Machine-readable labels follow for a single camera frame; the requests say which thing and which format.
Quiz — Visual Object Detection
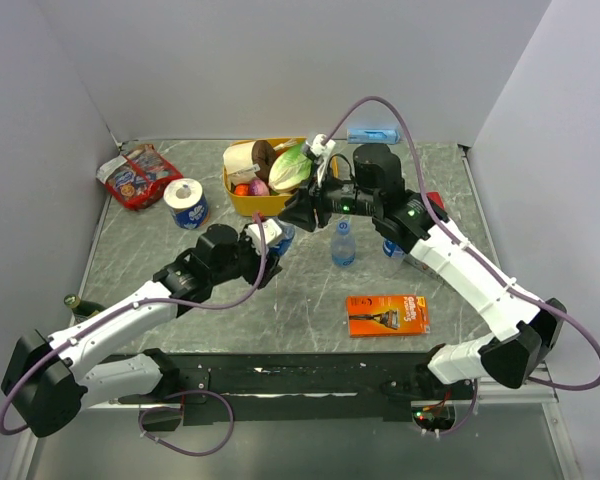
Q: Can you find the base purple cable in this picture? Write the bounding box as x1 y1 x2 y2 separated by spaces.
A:
137 388 235 456

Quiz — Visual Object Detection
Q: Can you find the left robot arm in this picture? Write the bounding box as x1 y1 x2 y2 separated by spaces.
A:
1 219 284 438

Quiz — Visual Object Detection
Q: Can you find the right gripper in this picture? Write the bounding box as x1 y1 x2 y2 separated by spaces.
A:
278 163 380 233

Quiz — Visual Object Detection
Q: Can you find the purple onion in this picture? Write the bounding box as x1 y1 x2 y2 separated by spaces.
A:
248 178 270 197

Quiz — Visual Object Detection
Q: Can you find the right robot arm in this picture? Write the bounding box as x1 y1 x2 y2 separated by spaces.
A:
280 144 564 399

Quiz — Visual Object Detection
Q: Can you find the green glass bottle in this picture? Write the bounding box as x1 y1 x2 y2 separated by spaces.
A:
64 294 105 323

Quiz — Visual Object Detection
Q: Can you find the orange razor box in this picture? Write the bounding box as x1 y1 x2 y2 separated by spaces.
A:
345 295 430 338

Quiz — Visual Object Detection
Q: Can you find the orange carrot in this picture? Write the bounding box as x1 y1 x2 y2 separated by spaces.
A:
233 184 250 196

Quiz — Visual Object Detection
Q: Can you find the green lettuce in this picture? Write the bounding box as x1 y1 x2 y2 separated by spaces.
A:
268 145 312 193

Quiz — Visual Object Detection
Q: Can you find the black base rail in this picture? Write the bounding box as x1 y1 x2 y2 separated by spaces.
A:
119 352 481 426

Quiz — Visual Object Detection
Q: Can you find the blue tissue pack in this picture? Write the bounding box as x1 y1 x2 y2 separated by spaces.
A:
347 129 400 145

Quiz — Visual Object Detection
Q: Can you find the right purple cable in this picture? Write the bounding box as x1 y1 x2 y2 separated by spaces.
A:
322 96 600 391

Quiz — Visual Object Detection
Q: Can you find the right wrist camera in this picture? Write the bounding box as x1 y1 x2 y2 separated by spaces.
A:
301 134 336 187

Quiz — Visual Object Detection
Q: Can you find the red snack bag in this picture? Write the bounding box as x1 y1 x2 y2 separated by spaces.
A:
96 144 182 211

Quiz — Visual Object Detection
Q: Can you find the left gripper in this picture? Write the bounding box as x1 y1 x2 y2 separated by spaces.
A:
210 222 281 287

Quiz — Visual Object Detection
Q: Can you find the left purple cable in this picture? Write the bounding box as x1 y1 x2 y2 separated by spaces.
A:
0 212 269 435

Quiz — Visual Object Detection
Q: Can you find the yellow plastic bin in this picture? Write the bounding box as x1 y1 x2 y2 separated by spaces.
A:
222 137 339 218

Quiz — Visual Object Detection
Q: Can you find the toilet paper roll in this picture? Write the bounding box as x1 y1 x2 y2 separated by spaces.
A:
163 178 209 230

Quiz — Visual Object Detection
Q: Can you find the brown bread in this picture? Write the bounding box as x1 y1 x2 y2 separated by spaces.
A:
251 140 277 183

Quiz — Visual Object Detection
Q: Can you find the white paper bag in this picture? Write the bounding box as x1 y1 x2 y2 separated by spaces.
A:
223 141 260 186

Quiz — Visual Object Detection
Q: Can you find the red flat bar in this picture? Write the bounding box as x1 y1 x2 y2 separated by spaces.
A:
427 191 445 210

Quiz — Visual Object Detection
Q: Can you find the blue cap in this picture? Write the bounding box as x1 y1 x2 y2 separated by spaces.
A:
337 221 351 235

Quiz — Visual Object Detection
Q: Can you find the clear bottle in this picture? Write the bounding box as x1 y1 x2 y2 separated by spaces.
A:
331 227 356 267

